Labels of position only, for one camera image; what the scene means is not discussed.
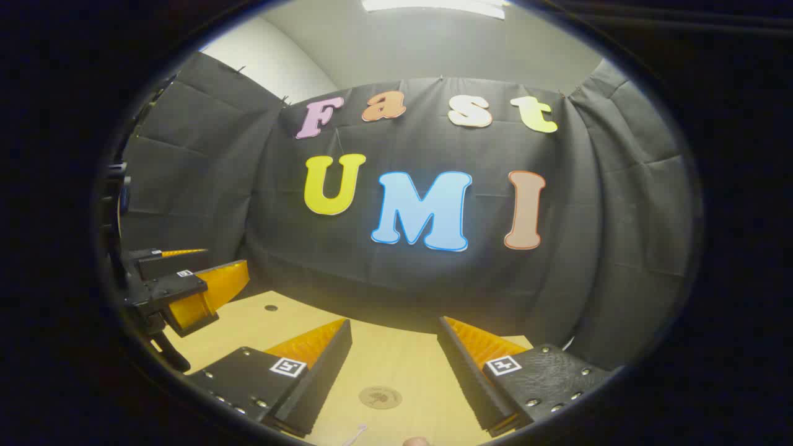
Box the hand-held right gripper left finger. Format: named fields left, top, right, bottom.
left=185, top=318, right=353, bottom=439

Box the black backdrop cloth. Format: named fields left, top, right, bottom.
left=118, top=53, right=696, bottom=372

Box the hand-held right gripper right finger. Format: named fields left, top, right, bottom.
left=437, top=316, right=620, bottom=438

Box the round cork coaster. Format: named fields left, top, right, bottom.
left=359, top=386, right=403, bottom=410

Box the wooden desktop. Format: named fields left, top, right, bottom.
left=162, top=290, right=535, bottom=446

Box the ceiling light panel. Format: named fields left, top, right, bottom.
left=361, top=0, right=510, bottom=20

